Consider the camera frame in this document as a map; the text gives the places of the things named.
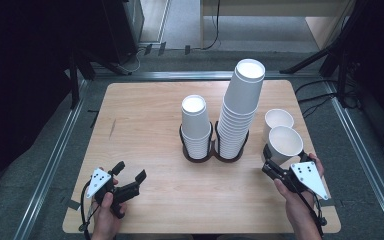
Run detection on black curtain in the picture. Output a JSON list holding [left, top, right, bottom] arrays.
[[0, 0, 109, 228]]

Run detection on black hanging cable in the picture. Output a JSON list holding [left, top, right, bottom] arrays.
[[201, 0, 222, 51]]

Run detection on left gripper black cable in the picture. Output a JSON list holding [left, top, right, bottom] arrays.
[[78, 181, 98, 240]]

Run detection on black floor cable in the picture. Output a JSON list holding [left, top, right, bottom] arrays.
[[294, 78, 329, 96], [301, 99, 328, 118], [297, 93, 337, 104]]

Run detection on person's right hand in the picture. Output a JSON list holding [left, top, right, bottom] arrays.
[[273, 152, 325, 223]]

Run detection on person's left hand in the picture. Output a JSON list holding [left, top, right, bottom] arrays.
[[91, 166, 128, 233]]

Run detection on short stack of white cups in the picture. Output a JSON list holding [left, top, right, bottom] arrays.
[[180, 94, 212, 160]]

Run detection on black equipment case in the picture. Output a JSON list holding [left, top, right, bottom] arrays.
[[101, 0, 145, 64]]

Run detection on black double cup holder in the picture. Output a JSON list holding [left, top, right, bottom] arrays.
[[178, 120, 250, 164]]

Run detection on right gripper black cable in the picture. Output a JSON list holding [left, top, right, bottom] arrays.
[[298, 190, 328, 238]]

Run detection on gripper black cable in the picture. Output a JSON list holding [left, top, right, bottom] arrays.
[[78, 181, 98, 240], [298, 190, 328, 238]]

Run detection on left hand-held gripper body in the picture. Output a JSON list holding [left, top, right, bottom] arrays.
[[85, 167, 142, 220]]

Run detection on black metal stand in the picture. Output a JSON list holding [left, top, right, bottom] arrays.
[[67, 49, 133, 110]]

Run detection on white floor cable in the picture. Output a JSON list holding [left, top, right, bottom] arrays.
[[125, 46, 148, 73]]

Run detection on white paper cup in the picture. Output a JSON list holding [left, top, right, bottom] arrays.
[[262, 108, 295, 143], [267, 125, 304, 167]]

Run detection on black tripod stand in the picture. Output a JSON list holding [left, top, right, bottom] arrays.
[[279, 0, 368, 108]]

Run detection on metal floor rail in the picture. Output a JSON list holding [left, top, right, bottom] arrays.
[[13, 78, 93, 240], [93, 70, 324, 81], [324, 81, 384, 240]]

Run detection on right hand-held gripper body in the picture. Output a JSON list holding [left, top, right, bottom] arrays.
[[261, 159, 330, 201]]

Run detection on light wooden desk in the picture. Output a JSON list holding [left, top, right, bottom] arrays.
[[199, 0, 358, 51]]

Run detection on tall stack of white cups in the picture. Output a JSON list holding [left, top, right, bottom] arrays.
[[214, 58, 267, 160]]

